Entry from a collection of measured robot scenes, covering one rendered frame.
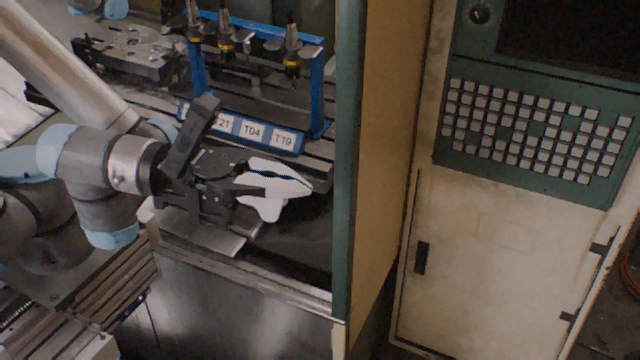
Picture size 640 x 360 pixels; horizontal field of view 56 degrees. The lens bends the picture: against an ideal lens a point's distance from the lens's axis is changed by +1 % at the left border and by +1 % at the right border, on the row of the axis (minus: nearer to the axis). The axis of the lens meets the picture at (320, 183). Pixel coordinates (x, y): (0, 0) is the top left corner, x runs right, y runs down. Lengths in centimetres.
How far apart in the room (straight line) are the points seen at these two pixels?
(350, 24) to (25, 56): 49
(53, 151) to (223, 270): 91
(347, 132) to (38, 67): 52
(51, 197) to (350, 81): 57
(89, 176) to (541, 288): 143
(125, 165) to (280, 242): 108
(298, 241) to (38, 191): 85
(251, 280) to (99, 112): 82
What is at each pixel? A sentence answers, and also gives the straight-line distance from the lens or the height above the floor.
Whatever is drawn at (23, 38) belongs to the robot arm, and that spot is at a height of 166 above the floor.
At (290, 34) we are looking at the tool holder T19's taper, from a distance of 172.
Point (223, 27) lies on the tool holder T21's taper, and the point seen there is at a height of 124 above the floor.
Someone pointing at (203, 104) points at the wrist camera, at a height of 167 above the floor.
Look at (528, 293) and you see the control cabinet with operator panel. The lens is 196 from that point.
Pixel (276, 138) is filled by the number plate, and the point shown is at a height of 94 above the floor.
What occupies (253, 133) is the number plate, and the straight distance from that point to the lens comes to 189.
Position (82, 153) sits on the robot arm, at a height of 159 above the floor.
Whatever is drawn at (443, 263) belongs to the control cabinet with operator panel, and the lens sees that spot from 196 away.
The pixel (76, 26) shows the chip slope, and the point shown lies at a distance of 311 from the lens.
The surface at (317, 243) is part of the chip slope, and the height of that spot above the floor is 78.
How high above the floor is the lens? 206
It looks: 42 degrees down
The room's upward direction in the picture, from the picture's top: straight up
